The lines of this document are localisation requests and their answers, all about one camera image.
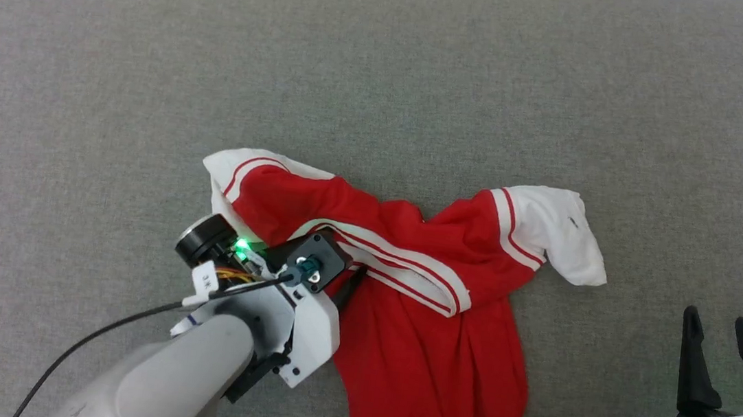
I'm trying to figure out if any grey fabric sofa seat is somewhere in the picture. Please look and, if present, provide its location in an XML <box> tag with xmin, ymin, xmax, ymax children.
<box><xmin>0</xmin><ymin>0</ymin><xmax>743</xmax><ymax>417</ymax></box>

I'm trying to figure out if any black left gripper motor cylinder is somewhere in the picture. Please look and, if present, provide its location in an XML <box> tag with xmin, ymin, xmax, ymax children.
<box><xmin>174</xmin><ymin>210</ymin><xmax>240</xmax><ymax>273</ymax></box>

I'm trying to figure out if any white cable label tag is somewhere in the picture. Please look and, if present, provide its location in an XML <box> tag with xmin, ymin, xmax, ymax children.
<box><xmin>190</xmin><ymin>260</ymin><xmax>222</xmax><ymax>297</ymax></box>

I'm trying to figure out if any red shirt with white sleeves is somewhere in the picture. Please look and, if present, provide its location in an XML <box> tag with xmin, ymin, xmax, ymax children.
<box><xmin>176</xmin><ymin>143</ymin><xmax>617</xmax><ymax>417</ymax></box>

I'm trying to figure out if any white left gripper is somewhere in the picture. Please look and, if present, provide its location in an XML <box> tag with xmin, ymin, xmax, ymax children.
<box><xmin>270</xmin><ymin>259</ymin><xmax>368</xmax><ymax>396</ymax></box>

